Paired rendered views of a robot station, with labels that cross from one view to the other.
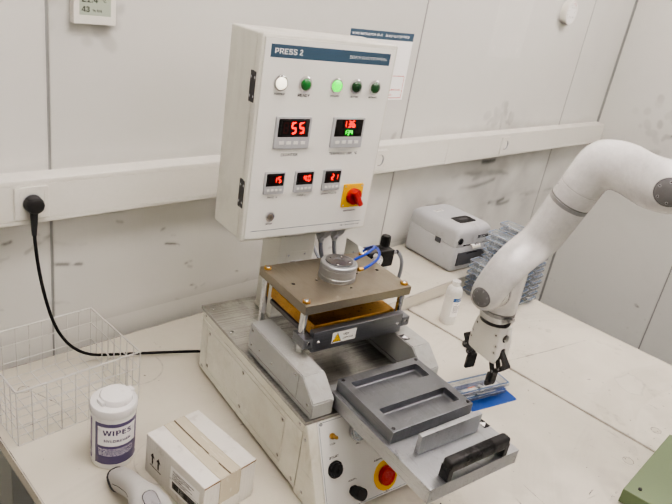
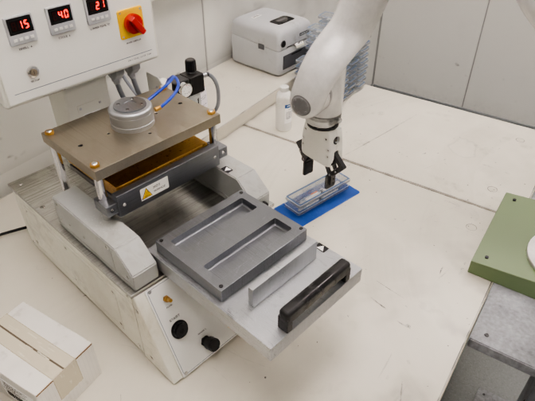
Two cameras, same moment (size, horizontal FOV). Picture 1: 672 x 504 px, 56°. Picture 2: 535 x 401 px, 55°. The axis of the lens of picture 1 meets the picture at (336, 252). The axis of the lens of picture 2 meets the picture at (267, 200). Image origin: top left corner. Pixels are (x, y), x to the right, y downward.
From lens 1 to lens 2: 0.39 m
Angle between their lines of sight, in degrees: 16
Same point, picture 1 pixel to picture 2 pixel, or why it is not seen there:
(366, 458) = not seen: hidden behind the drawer
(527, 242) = (337, 33)
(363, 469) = (211, 317)
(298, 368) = (107, 240)
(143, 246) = not seen: outside the picture
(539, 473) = (390, 264)
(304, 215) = (79, 60)
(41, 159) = not seen: outside the picture
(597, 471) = (444, 247)
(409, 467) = (244, 326)
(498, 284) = (315, 87)
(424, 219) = (244, 29)
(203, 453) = (31, 352)
